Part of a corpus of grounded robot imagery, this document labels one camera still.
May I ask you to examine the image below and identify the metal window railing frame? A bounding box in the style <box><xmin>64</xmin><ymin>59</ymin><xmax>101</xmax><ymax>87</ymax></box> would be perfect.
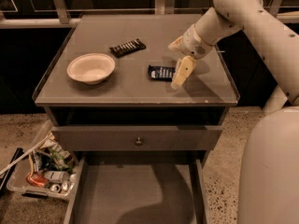
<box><xmin>0</xmin><ymin>0</ymin><xmax>299</xmax><ymax>27</ymax></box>

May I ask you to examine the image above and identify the dark brown snack bar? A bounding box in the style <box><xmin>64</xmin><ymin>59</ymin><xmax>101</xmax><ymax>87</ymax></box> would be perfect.
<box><xmin>109</xmin><ymin>38</ymin><xmax>146</xmax><ymax>58</ymax></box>

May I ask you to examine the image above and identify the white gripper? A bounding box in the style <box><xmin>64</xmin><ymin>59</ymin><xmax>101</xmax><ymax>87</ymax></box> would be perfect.
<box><xmin>168</xmin><ymin>24</ymin><xmax>213</xmax><ymax>90</ymax></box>

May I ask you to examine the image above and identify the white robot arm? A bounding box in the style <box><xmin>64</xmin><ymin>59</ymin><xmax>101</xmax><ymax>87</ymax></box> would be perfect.
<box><xmin>169</xmin><ymin>0</ymin><xmax>299</xmax><ymax>224</ymax></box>

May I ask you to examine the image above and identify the white pole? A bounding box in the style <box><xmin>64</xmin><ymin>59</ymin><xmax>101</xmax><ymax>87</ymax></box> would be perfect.
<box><xmin>0</xmin><ymin>136</ymin><xmax>48</xmax><ymax>175</ymax></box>

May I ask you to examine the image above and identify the clear plastic storage bin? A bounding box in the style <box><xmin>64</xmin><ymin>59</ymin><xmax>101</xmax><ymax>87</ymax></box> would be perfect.
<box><xmin>7</xmin><ymin>121</ymin><xmax>78</xmax><ymax>200</ymax></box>

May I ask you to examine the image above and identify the red soda can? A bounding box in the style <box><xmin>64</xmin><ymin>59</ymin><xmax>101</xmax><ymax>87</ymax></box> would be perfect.
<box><xmin>26</xmin><ymin>173</ymin><xmax>49</xmax><ymax>188</ymax></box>

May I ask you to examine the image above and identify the grey top drawer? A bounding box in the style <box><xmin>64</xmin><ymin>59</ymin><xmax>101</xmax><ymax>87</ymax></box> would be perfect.
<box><xmin>52</xmin><ymin>126</ymin><xmax>222</xmax><ymax>151</ymax></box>

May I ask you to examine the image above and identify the green snack bag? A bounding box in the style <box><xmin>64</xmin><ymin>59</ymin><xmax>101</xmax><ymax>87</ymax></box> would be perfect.
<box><xmin>50</xmin><ymin>148</ymin><xmax>74</xmax><ymax>173</ymax></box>

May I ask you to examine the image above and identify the white paper bowl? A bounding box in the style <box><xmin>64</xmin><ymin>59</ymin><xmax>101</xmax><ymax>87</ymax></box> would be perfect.
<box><xmin>66</xmin><ymin>53</ymin><xmax>115</xmax><ymax>85</ymax></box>

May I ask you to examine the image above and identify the black flat bin lid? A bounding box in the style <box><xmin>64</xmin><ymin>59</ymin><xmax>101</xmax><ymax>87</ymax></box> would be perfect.
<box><xmin>0</xmin><ymin>147</ymin><xmax>23</xmax><ymax>197</ymax></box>

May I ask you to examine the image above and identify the silver soda can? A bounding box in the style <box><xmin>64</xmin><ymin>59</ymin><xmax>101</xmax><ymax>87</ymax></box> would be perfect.
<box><xmin>43</xmin><ymin>171</ymin><xmax>69</xmax><ymax>184</ymax></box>

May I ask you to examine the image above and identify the round metal drawer knob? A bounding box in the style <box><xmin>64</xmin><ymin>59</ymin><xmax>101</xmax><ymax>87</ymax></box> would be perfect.
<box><xmin>135</xmin><ymin>137</ymin><xmax>143</xmax><ymax>147</ymax></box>

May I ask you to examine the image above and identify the open grey middle drawer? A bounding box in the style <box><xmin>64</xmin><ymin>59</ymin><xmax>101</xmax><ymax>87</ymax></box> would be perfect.
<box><xmin>64</xmin><ymin>153</ymin><xmax>211</xmax><ymax>224</ymax></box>

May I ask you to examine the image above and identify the grey drawer cabinet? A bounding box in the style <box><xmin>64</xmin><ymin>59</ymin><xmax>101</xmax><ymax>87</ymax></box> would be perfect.
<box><xmin>32</xmin><ymin>13</ymin><xmax>241</xmax><ymax>166</ymax></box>

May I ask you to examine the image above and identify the blue rxbar blueberry bar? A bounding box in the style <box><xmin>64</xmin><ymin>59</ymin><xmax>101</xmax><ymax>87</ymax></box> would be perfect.
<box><xmin>148</xmin><ymin>65</ymin><xmax>175</xmax><ymax>81</ymax></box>

